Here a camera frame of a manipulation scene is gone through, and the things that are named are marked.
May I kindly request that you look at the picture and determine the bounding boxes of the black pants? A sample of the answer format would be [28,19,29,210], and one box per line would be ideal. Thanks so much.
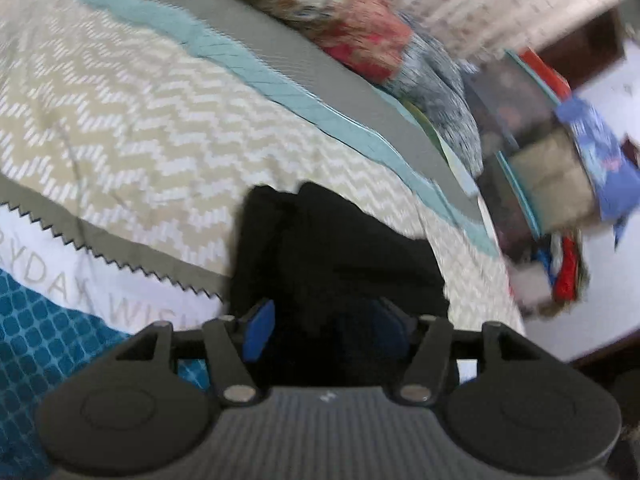
[229,182,449,390]

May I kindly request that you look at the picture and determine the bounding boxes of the stacked folded clothes pile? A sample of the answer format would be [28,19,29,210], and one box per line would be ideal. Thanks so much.
[532,231,590,307]

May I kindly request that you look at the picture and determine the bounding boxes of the clear storage bin teal lid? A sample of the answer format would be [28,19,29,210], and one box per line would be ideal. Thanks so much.
[462,49,576,261]

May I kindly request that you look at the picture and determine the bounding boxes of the beige fabric storage bag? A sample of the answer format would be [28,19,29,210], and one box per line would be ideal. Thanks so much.
[508,126,597,234]

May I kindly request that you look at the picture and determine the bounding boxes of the blue patterned cloth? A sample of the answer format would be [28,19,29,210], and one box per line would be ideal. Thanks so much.
[554,96,639,247]

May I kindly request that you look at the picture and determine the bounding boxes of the patterned bedsheet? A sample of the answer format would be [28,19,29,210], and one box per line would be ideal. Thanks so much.
[1,0,522,479]

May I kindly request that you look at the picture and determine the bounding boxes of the red floral quilt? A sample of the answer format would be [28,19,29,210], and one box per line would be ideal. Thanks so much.
[243,0,484,177]

